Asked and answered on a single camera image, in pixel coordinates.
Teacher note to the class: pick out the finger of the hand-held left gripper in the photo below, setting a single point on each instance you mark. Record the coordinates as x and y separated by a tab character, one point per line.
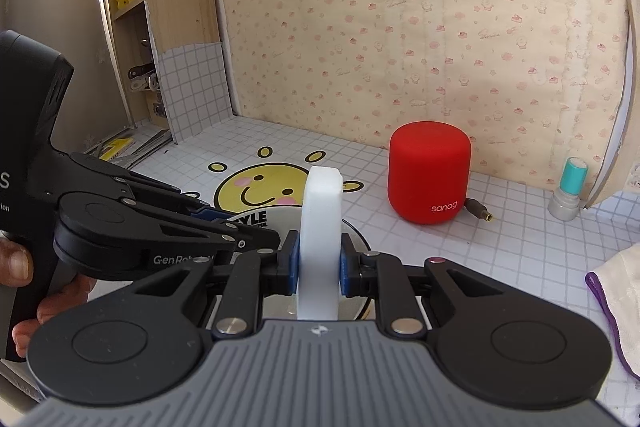
210	232
150	189

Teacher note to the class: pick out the white cloth purple edge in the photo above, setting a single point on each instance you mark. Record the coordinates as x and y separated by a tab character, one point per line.
620	297

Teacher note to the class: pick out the metal clamp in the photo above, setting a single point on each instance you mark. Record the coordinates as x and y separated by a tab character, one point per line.
142	77

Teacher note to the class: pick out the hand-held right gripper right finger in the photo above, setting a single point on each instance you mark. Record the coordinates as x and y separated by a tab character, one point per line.
345	267

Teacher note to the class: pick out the wooden shelf unit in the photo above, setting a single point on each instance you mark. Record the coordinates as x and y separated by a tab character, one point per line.
175	7

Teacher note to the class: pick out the sun print table mat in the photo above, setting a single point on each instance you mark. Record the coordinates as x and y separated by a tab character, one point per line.
260	187

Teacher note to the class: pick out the white sponge block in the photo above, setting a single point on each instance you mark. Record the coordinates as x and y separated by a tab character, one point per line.
320	207

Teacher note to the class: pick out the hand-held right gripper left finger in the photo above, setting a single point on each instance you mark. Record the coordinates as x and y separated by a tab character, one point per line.
295	264

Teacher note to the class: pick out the person's left hand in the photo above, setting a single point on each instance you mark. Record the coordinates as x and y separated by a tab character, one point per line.
15	264

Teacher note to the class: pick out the wooden box metal latch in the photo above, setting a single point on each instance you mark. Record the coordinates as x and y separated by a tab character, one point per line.
160	112

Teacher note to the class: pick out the red cylindrical speaker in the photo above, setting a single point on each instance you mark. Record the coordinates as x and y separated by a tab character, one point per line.
430	172

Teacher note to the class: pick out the metal folding stand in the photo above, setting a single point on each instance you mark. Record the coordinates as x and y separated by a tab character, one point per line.
150	142

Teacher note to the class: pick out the yellow booklet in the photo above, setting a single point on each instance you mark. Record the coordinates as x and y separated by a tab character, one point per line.
112	152

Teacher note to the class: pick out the yellow ceramic bowl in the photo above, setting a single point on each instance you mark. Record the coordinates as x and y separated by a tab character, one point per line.
255	219

